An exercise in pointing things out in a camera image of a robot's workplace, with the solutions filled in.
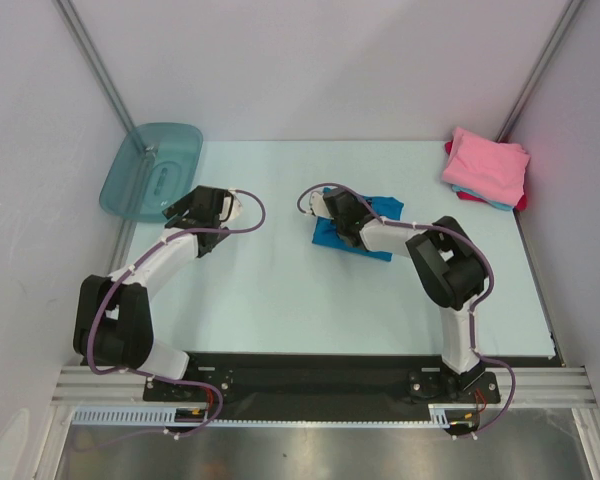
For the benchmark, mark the aluminium frame post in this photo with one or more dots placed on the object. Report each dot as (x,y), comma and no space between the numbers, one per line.
(560,31)
(88,49)

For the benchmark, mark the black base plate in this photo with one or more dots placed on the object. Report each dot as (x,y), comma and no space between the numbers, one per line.
(286,388)

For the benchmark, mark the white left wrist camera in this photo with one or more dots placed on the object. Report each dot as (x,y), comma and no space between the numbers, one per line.
(231,207)

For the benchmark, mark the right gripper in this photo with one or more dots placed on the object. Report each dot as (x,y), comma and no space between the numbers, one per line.
(347,232)

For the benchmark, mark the right aluminium frame post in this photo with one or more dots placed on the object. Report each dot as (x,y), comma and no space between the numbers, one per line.
(560,31)

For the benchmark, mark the aluminium front rail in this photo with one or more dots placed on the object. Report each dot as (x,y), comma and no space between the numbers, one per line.
(535,388)

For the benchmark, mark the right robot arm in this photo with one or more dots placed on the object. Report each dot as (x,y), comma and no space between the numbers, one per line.
(450,267)

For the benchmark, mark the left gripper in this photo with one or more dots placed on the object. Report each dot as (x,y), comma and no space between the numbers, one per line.
(223,235)

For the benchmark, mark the pink folded t-shirt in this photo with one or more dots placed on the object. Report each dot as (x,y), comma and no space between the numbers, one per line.
(485,165)

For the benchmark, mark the left aluminium frame post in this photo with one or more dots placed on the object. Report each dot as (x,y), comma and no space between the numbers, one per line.
(88,49)

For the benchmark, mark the teal translucent plastic bin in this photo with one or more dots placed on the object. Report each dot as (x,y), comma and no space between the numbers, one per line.
(153,168)

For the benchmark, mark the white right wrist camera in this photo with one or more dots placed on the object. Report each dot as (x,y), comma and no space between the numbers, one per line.
(317,206)

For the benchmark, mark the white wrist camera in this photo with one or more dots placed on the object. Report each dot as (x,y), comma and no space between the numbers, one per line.
(317,206)
(231,207)

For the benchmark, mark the light blue folded t-shirt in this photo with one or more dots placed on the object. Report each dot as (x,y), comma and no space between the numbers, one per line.
(466,194)

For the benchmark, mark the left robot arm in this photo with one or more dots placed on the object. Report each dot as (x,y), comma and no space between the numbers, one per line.
(114,323)

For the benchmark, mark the white slotted cable duct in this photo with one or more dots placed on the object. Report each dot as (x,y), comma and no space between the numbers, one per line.
(435,416)

